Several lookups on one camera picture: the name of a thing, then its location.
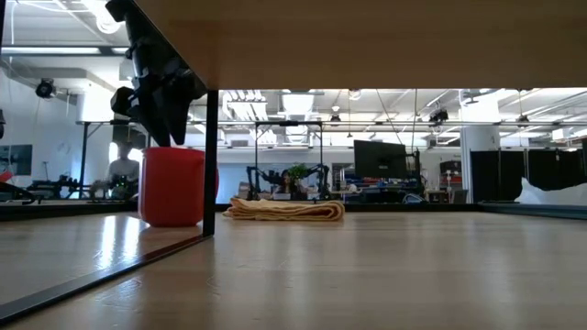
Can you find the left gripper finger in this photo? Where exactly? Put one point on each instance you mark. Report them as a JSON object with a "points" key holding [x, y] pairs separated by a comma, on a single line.
{"points": [[180, 124], [156, 128]]}

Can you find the red plastic cup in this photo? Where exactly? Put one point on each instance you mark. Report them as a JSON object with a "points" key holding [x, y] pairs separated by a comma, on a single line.
{"points": [[172, 188]]}

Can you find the black background robot arm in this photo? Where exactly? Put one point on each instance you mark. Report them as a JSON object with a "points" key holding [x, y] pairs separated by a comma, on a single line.
{"points": [[254, 181], [321, 179]]}

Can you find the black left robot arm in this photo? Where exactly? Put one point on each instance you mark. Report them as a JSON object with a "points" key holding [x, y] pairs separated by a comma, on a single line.
{"points": [[130, 32]]}

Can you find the wooden shelf board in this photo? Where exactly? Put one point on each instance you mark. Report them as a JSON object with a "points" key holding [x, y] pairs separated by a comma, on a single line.
{"points": [[367, 46]]}

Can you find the standing person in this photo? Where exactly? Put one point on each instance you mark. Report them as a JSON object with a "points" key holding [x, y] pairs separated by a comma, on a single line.
{"points": [[124, 169]]}

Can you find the seated person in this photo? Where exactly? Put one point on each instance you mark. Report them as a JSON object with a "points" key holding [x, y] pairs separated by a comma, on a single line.
{"points": [[286, 185]]}

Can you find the green potted plant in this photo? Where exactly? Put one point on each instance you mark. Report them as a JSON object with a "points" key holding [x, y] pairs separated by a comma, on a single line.
{"points": [[298, 171]]}

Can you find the folded yellow towel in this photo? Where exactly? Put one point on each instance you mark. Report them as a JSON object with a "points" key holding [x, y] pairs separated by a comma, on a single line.
{"points": [[286, 212]]}

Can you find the red and black device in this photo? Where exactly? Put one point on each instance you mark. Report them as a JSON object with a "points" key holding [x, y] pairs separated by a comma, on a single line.
{"points": [[14, 192]]}

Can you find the white building column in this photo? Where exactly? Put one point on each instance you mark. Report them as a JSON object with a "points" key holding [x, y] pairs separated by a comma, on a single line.
{"points": [[479, 142]]}

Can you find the black curtain partition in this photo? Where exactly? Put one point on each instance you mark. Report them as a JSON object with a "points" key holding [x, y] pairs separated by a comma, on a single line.
{"points": [[500, 176]]}

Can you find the white draped cloth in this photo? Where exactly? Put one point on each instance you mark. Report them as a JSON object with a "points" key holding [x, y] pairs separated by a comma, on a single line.
{"points": [[550, 197]]}

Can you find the black metal shelf frame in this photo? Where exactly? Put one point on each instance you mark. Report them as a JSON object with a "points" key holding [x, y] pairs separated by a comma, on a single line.
{"points": [[210, 160]]}

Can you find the wide black metal frame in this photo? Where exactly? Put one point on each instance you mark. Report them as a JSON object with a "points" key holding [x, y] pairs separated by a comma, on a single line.
{"points": [[85, 151]]}

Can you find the narrow black metal frame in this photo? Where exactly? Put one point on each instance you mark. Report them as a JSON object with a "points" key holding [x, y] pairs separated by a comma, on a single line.
{"points": [[256, 151]]}

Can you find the black ceiling camera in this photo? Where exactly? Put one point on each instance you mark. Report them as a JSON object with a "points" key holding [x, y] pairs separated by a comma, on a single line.
{"points": [[45, 88]]}

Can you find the black table edge rail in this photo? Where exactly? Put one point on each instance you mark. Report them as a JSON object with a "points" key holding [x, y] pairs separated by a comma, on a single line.
{"points": [[69, 211]]}

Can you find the dark wall picture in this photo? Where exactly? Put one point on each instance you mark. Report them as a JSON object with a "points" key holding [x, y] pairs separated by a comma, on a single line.
{"points": [[16, 160]]}

